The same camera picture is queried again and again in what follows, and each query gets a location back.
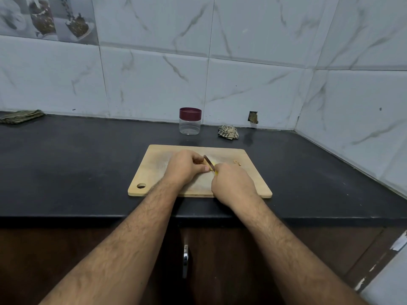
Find person's left hand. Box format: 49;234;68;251
162;149;211;192

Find person's right hand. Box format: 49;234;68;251
211;162;262;212

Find yellow handled knife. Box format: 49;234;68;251
203;155;220;175

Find wooden cutting board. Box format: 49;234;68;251
128;144;273;199

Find clear jar maroon lid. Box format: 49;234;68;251
178;107;202;136

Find person's right forearm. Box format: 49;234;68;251
238;197;368;305

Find person's left forearm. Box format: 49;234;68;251
39;181;184;305

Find black countertop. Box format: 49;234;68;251
0;114;407;221

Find crumpled patterned cloth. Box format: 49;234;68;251
217;124;240;140

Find brown wooden cabinet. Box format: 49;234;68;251
0;218;407;305

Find folded green cloth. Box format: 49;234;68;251
0;110;45;125

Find decorative picture tiles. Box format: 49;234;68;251
0;0;99;46

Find metal cabinet handle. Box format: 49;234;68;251
182;244;191;280

